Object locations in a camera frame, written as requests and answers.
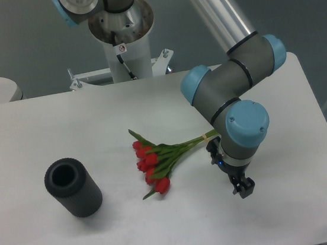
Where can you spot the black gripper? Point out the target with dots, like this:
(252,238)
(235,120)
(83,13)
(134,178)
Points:
(236,168)

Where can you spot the black ribbed cylindrical vase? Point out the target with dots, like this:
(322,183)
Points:
(68,181)

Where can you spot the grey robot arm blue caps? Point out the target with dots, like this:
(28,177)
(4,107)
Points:
(122,26)

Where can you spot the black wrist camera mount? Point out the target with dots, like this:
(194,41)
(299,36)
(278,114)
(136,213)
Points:
(213,148)

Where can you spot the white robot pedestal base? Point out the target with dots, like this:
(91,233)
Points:
(126,62)

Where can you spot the red tulip bouquet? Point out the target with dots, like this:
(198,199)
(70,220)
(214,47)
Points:
(158,161)

